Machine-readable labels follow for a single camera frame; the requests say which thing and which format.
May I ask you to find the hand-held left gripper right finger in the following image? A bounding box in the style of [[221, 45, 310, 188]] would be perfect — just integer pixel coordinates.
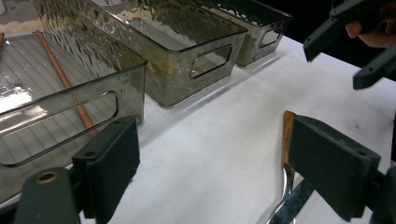
[[287, 114, 382, 223]]

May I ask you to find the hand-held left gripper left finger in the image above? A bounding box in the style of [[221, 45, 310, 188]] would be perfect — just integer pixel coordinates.
[[72, 115, 141, 224]]

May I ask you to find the wooden-handled table knife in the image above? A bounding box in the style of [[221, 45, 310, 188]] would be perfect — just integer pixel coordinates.
[[266, 178, 315, 224]]

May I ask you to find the wooden-handled metal fork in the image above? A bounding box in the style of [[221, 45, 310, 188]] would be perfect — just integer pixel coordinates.
[[266, 109, 297, 224]]

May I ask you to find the smoky clear plastic bin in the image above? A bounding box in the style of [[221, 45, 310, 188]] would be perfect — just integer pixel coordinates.
[[0, 0, 149, 204], [199, 0, 293, 68], [90, 0, 248, 108]]

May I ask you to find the black curtain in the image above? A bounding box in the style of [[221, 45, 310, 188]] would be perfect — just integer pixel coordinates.
[[258, 0, 396, 70]]

